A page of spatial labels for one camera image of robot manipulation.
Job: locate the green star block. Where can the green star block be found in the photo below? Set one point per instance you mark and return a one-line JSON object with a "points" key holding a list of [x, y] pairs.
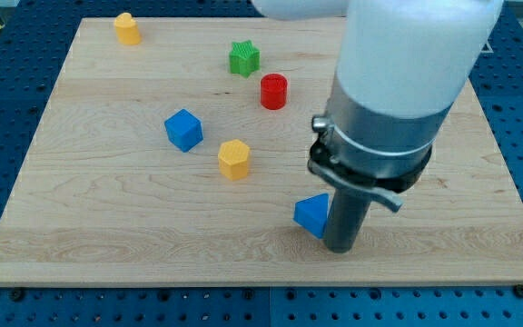
{"points": [[244, 58]]}

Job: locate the blue triangle block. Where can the blue triangle block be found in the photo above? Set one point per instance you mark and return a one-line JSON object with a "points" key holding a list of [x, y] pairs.
{"points": [[312, 214]]}

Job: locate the red cylinder block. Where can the red cylinder block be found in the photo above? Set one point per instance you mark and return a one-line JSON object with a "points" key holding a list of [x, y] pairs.
{"points": [[273, 91]]}

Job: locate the blue cube block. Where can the blue cube block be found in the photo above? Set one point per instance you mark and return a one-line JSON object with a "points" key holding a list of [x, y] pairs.
{"points": [[184, 130]]}

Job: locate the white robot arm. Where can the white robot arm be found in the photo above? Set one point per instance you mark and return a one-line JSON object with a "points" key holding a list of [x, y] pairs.
{"points": [[401, 66]]}

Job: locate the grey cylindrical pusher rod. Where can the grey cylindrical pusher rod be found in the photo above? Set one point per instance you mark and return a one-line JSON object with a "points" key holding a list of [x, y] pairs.
{"points": [[345, 218]]}

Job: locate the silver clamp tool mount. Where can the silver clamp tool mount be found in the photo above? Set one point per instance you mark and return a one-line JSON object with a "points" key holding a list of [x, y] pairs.
{"points": [[369, 155]]}

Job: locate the yellow heart block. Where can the yellow heart block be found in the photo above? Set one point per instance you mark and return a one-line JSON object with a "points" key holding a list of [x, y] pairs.
{"points": [[126, 29]]}

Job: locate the light wooden board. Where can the light wooden board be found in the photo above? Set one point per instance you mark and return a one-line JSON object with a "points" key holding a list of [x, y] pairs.
{"points": [[104, 199]]}

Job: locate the yellow hexagon block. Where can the yellow hexagon block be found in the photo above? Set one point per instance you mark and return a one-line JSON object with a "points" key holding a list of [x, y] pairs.
{"points": [[234, 159]]}

